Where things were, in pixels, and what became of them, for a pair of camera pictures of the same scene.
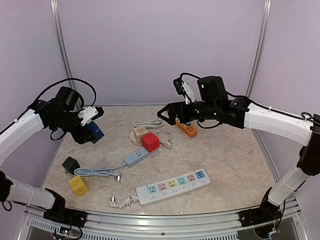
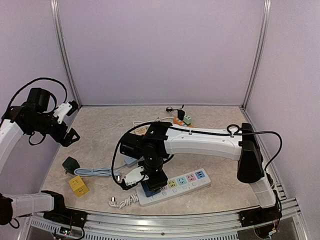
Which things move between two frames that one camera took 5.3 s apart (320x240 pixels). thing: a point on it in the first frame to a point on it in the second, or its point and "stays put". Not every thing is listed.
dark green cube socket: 70,164 stays put
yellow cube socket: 78,186 stays put
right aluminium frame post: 267,5 stays put
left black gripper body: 79,137 to 57,135
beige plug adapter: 139,132 stays put
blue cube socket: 95,132 to 148,192
